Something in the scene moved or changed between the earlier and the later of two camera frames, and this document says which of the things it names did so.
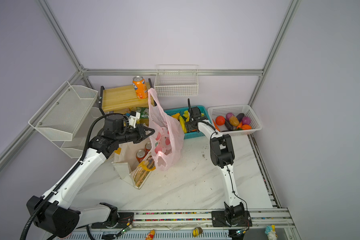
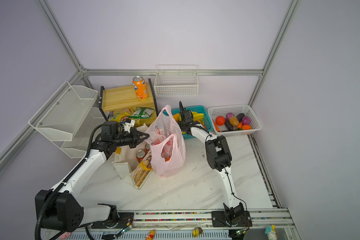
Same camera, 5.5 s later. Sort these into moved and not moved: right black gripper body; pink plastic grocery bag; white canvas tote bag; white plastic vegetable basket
Moved: pink plastic grocery bag; right black gripper body
Not moved: white canvas tote bag; white plastic vegetable basket
